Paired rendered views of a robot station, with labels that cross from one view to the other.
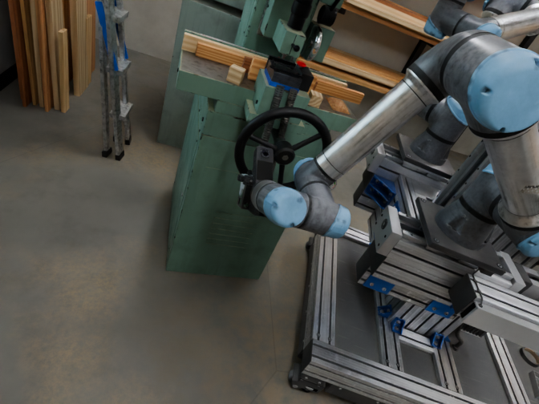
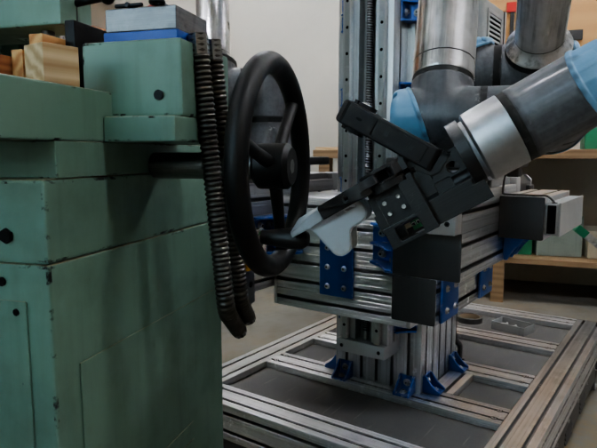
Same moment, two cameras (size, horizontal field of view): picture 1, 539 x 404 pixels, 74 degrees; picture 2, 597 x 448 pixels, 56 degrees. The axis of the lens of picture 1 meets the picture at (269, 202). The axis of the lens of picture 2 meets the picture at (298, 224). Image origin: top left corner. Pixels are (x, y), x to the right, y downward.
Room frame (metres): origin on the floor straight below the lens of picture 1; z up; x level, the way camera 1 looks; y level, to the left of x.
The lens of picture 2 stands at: (0.44, 0.57, 0.83)
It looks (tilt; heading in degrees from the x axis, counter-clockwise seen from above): 7 degrees down; 310
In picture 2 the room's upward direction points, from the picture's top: straight up
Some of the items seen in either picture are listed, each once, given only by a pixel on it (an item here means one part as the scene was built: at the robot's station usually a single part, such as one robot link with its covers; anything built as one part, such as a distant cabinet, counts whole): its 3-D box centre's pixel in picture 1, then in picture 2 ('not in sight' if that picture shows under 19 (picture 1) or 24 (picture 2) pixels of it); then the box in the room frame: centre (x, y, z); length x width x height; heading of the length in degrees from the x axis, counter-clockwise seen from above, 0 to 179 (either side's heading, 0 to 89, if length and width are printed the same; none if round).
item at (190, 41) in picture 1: (269, 67); not in sight; (1.25, 0.19, 0.92); 0.60 x 0.02 x 0.05; 114
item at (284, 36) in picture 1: (288, 40); (35, 12); (1.26, 0.17, 1.03); 0.14 x 0.07 x 0.09; 24
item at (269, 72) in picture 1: (289, 74); (163, 28); (1.06, 0.10, 0.99); 0.13 x 0.11 x 0.06; 114
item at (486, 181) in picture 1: (501, 188); (465, 74); (0.92, -0.54, 0.98); 0.13 x 0.12 x 0.14; 20
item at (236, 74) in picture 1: (236, 74); (51, 67); (1.06, 0.25, 0.92); 0.04 x 0.04 x 0.04; 3
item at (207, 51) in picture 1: (285, 75); not in sight; (1.26, 0.13, 0.92); 0.63 x 0.02 x 0.04; 114
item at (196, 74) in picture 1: (270, 98); (106, 121); (1.14, 0.14, 0.87); 0.61 x 0.30 x 0.06; 114
